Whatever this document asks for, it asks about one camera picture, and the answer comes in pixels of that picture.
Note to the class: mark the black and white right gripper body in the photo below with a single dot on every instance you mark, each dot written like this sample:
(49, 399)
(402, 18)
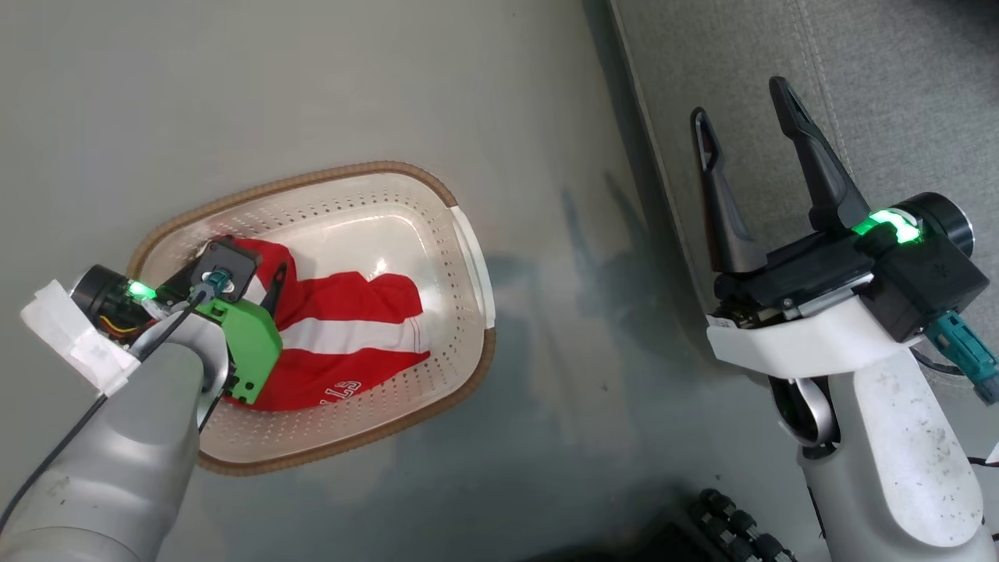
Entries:
(796, 339)

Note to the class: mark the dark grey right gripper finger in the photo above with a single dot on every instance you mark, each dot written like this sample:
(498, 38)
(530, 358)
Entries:
(827, 179)
(722, 211)

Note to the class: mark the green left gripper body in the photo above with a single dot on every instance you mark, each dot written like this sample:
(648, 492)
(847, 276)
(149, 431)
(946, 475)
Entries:
(250, 343)

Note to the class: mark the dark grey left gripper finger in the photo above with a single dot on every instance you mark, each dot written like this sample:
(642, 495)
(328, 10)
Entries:
(275, 287)

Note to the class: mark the red and white jersey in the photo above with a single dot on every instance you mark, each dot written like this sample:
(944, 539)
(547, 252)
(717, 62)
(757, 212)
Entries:
(351, 300)

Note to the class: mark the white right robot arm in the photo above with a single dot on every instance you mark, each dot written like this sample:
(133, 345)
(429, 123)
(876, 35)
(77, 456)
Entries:
(905, 468)

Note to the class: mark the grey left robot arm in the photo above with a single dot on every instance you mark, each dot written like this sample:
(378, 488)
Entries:
(117, 468)

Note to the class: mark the grey fabric sofa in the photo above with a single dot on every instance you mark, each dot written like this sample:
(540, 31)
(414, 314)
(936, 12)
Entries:
(897, 78)

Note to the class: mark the beige perforated laundry basket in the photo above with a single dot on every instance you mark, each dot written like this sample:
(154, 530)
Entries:
(390, 215)

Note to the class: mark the white tape wrap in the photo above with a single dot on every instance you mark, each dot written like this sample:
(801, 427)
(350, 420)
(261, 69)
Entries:
(70, 336)

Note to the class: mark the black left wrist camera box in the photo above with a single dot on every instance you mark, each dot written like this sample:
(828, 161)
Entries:
(230, 261)

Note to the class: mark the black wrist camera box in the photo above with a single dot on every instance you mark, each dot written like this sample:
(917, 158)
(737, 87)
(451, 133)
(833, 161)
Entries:
(230, 261)
(929, 281)

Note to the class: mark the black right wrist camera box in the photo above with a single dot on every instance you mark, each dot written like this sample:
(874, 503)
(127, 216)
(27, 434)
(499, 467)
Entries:
(929, 281)

